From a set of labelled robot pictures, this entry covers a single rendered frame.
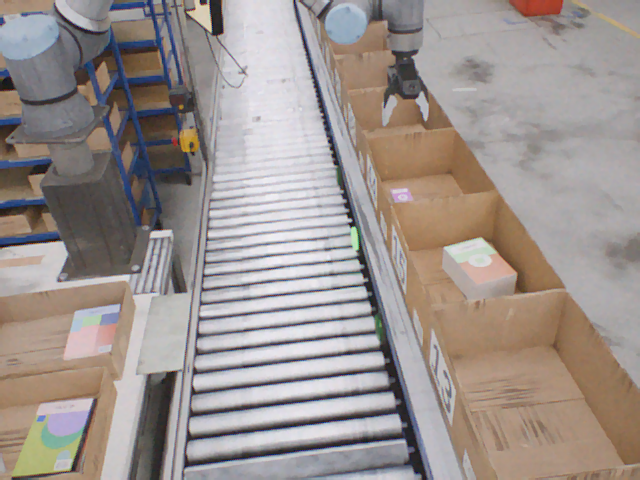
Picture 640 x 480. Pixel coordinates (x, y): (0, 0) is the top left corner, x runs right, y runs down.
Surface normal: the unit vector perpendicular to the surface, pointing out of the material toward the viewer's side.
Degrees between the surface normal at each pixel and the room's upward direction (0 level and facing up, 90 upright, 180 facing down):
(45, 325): 0
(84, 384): 89
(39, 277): 0
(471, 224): 90
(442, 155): 90
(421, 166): 89
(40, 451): 0
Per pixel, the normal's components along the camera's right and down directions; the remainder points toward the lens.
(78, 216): 0.09, 0.59
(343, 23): -0.13, 0.65
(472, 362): -0.07, -0.81
